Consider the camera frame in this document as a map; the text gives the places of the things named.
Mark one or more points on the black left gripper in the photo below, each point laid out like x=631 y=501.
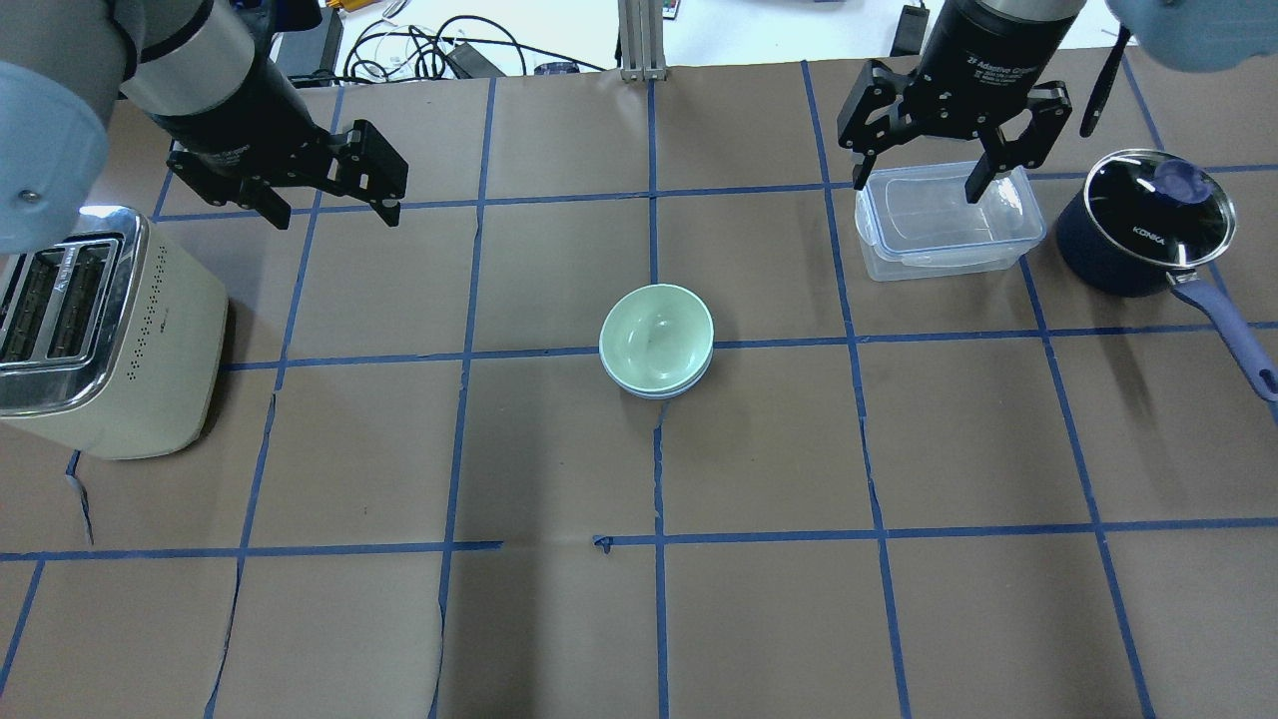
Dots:
x=243 y=112

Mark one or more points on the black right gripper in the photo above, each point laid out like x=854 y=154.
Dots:
x=988 y=52

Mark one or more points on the green bowl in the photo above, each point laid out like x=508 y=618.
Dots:
x=655 y=334

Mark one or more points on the blue bowl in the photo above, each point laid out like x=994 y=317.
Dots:
x=664 y=391

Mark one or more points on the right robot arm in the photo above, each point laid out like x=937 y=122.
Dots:
x=1187 y=36

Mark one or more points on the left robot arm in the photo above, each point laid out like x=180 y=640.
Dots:
x=202 y=72

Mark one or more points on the black power adapter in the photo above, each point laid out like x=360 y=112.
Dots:
x=911 y=30

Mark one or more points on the clear plastic container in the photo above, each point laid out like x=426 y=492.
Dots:
x=916 y=223

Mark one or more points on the dark blue saucepan with lid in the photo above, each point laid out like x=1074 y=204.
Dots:
x=1146 y=222

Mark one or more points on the cream toaster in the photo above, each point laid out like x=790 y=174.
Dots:
x=112 y=339

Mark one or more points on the aluminium frame post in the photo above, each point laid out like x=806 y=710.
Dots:
x=642 y=41

